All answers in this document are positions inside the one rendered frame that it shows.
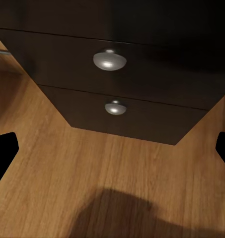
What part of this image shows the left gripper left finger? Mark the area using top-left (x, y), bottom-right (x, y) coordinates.
top-left (0, 132), bottom-right (19, 180)

